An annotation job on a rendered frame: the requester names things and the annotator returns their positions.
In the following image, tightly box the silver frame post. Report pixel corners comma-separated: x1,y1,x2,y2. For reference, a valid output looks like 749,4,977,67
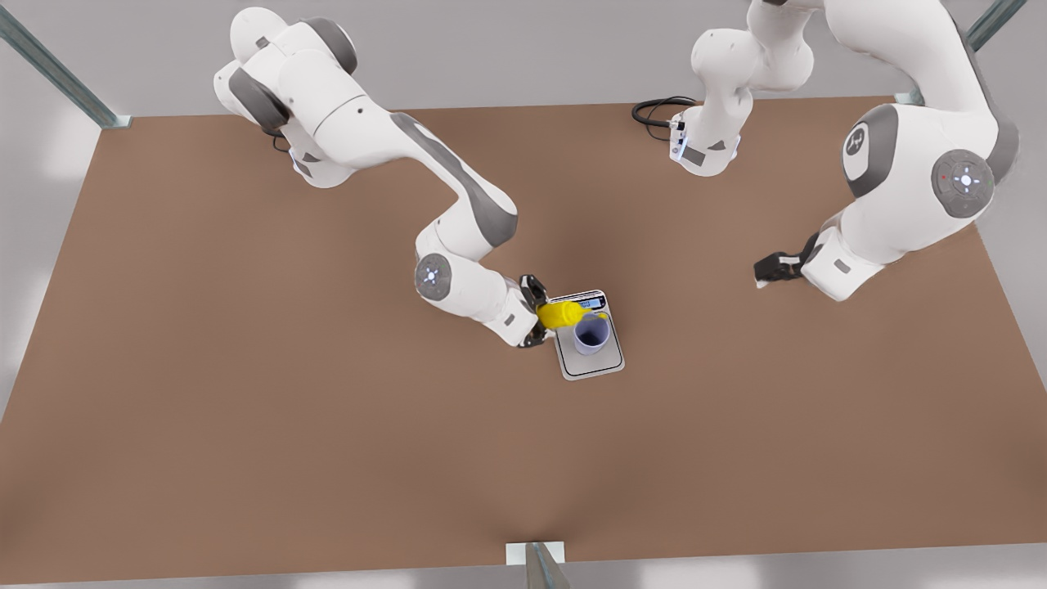
505,540,574,589
894,0,1028,106
0,7,133,130

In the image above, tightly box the silver kitchen scale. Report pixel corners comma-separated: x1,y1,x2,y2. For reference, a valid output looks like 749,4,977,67
546,290,627,382

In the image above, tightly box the yellow sauce bottle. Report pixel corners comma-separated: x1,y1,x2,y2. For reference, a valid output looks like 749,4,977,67
537,301,611,331

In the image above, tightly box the lavender cup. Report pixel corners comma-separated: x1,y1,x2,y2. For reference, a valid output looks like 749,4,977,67
573,312,613,357

